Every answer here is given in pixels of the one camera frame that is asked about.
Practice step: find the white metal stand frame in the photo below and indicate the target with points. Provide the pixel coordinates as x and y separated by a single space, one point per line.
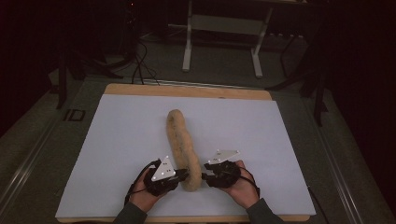
186 46

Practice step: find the tan fleece black leather pad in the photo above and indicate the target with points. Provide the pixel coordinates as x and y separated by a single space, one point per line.
182 146

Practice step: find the white table mat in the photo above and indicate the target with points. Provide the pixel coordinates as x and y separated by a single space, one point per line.
124 130

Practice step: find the person's left hand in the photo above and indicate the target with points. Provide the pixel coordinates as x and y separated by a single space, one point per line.
143 199

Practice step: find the grey metal floor rail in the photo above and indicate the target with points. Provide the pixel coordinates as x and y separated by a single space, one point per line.
28 161
336 168

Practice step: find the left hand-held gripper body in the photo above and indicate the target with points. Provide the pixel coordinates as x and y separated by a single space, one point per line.
163 180

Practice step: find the black metal stand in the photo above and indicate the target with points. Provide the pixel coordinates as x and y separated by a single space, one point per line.
318 93
62 81

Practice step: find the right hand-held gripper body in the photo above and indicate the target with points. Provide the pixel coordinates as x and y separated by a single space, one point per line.
227 174

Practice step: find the person's right hand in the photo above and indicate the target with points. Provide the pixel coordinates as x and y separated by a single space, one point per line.
246 194

